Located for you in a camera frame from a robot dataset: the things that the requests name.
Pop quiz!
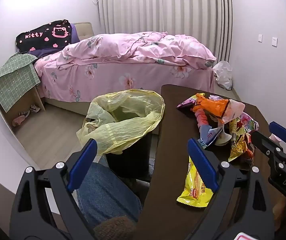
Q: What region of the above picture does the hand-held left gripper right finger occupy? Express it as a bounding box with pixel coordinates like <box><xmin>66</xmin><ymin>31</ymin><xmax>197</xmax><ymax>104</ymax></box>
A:
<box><xmin>187</xmin><ymin>138</ymin><xmax>276</xmax><ymax>240</ymax></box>

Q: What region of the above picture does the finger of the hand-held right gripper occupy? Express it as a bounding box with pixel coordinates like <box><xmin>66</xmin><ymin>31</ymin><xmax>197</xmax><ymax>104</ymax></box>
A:
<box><xmin>250</xmin><ymin>131</ymin><xmax>285</xmax><ymax>167</ymax></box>
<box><xmin>269</xmin><ymin>121</ymin><xmax>286</xmax><ymax>159</ymax></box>

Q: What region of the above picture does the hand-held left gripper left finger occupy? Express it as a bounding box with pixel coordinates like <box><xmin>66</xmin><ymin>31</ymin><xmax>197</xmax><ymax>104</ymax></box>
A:
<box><xmin>9</xmin><ymin>138</ymin><xmax>103</xmax><ymax>240</ymax></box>

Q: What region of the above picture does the pink printed packet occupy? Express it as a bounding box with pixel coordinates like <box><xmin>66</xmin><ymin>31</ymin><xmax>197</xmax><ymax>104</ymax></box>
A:
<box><xmin>238</xmin><ymin>112</ymin><xmax>259</xmax><ymax>133</ymax></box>

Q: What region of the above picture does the crinkled brown yellow packet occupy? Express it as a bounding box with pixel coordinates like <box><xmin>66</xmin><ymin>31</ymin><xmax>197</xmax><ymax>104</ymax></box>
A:
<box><xmin>228</xmin><ymin>134</ymin><xmax>255</xmax><ymax>166</ymax></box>

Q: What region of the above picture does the white and blue packet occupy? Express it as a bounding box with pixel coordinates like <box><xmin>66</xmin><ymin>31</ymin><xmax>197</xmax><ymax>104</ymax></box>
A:
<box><xmin>199</xmin><ymin>126</ymin><xmax>225</xmax><ymax>148</ymax></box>

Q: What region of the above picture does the yellow snack packet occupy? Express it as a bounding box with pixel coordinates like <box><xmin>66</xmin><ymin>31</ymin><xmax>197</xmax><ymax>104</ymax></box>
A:
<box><xmin>177</xmin><ymin>155</ymin><xmax>215</xmax><ymax>208</ymax></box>

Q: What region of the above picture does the white plastic cup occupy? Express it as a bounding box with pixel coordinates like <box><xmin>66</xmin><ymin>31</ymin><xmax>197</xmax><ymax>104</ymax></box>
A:
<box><xmin>214</xmin><ymin>134</ymin><xmax>232</xmax><ymax>146</ymax></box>

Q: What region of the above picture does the long yellow red packet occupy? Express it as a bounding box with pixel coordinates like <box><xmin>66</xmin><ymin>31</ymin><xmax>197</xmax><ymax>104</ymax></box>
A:
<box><xmin>229</xmin><ymin>117</ymin><xmax>244</xmax><ymax>143</ymax></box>

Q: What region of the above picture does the black trash bin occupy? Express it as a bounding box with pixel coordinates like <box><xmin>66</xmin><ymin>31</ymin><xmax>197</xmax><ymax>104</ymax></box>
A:
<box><xmin>105</xmin><ymin>127</ymin><xmax>159</xmax><ymax>181</ymax></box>

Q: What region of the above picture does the orange plastic bag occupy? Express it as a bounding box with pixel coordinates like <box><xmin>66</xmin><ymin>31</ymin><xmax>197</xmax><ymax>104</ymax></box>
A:
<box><xmin>192</xmin><ymin>93</ymin><xmax>246</xmax><ymax>124</ymax></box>

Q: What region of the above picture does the purple snack packet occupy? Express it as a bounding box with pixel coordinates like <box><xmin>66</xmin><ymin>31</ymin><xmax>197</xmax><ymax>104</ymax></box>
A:
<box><xmin>177</xmin><ymin>97</ymin><xmax>199</xmax><ymax>110</ymax></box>

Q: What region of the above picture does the person's leg in jeans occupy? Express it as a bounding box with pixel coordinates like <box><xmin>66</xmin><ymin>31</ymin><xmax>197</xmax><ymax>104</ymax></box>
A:
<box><xmin>76</xmin><ymin>162</ymin><xmax>143</xmax><ymax>230</ymax></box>

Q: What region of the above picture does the pink caterpillar toy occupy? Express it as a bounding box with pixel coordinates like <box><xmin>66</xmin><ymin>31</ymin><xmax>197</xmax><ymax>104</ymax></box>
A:
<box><xmin>195</xmin><ymin>110</ymin><xmax>210</xmax><ymax>130</ymax></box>

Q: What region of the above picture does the brown fuzzy cloth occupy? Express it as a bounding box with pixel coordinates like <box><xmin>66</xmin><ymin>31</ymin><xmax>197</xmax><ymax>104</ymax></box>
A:
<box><xmin>93</xmin><ymin>216</ymin><xmax>137</xmax><ymax>240</ymax></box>

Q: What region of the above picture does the pink slipper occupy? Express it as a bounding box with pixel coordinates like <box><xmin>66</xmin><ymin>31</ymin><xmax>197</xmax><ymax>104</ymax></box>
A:
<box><xmin>12</xmin><ymin>116</ymin><xmax>30</xmax><ymax>127</ymax></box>

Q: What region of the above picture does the white plastic bag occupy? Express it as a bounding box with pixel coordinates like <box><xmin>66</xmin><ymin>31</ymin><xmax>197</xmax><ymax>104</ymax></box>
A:
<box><xmin>212</xmin><ymin>60</ymin><xmax>233</xmax><ymax>90</ymax></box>

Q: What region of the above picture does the wooden bedside table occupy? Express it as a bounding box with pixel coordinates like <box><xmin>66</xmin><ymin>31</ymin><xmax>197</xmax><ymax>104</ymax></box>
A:
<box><xmin>0</xmin><ymin>85</ymin><xmax>46</xmax><ymax>130</ymax></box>

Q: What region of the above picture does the bed with pink floral sheet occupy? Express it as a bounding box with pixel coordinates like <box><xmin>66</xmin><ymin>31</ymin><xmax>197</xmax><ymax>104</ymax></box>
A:
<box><xmin>34</xmin><ymin>31</ymin><xmax>217</xmax><ymax>108</ymax></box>

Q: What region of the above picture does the green checked cloth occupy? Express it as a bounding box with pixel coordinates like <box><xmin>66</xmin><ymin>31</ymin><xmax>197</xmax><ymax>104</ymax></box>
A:
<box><xmin>0</xmin><ymin>53</ymin><xmax>41</xmax><ymax>113</ymax></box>

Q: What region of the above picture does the pink floral duvet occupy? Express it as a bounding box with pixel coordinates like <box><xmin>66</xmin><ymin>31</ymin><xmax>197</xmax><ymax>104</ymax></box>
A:
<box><xmin>62</xmin><ymin>31</ymin><xmax>217</xmax><ymax>70</ymax></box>

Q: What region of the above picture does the beige padded headboard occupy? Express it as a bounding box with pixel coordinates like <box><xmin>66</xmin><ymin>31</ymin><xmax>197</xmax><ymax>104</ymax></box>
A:
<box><xmin>73</xmin><ymin>22</ymin><xmax>94</xmax><ymax>42</ymax></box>

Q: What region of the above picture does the white pleated curtain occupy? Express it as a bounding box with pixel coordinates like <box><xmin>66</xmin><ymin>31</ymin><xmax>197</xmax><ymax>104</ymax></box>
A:
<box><xmin>96</xmin><ymin>0</ymin><xmax>233</xmax><ymax>63</ymax></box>

